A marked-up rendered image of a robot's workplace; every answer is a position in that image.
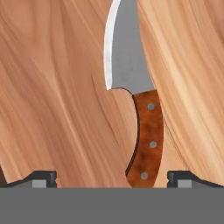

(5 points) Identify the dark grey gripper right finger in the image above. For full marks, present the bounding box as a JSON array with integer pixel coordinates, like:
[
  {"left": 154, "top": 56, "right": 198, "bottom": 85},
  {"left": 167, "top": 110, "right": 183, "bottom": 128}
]
[{"left": 166, "top": 170, "right": 224, "bottom": 189}]

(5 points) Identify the light wooden cutting board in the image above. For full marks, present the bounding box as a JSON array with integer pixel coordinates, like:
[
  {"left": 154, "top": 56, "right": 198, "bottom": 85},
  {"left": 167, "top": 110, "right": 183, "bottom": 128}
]
[{"left": 0, "top": 0, "right": 224, "bottom": 189}]

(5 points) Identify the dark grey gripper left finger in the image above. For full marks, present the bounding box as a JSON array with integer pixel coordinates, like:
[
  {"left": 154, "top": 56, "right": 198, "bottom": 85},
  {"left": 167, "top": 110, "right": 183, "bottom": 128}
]
[{"left": 0, "top": 170, "right": 58, "bottom": 189}]

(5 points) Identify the knife with brown wooden handle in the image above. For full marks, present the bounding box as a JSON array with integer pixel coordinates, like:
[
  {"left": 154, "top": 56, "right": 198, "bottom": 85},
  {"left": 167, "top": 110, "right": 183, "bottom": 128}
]
[{"left": 103, "top": 0, "right": 165, "bottom": 189}]

